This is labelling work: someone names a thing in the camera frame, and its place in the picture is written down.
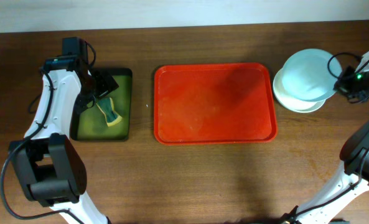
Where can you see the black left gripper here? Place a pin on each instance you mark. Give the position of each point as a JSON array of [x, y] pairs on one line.
[[94, 90]]

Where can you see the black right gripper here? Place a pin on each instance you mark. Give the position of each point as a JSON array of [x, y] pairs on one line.
[[350, 75]]

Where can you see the yellow green sponge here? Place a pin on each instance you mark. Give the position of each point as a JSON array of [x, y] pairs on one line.
[[106, 106]]

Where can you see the light blue plate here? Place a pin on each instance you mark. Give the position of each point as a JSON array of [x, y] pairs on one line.
[[308, 75]]

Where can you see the cream plate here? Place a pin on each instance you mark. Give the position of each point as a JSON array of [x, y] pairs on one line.
[[290, 102]]

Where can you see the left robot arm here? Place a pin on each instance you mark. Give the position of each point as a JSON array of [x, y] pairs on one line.
[[46, 164]]

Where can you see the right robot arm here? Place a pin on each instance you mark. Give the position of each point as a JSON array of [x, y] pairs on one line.
[[351, 178]]

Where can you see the black water tray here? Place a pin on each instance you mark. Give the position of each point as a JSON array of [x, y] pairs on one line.
[[93, 124]]

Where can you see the red plastic tray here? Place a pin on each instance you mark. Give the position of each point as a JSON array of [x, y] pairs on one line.
[[219, 103]]

